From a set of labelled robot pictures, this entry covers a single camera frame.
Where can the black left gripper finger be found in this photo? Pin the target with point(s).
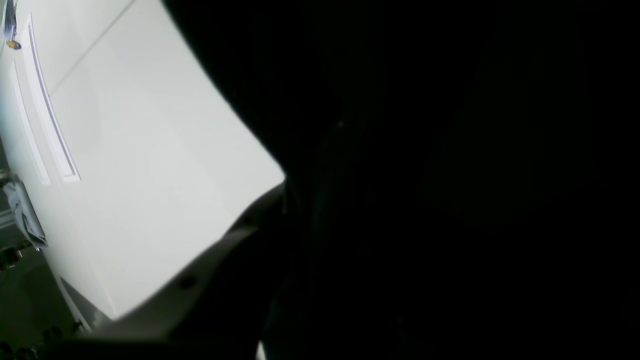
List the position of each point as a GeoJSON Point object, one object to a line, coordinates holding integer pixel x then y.
{"type": "Point", "coordinates": [216, 308]}

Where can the grey folded cloth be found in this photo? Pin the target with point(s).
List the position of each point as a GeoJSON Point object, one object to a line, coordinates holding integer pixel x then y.
{"type": "Point", "coordinates": [24, 213]}

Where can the black T-shirt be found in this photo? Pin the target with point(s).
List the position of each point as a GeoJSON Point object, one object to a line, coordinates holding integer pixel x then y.
{"type": "Point", "coordinates": [461, 176]}

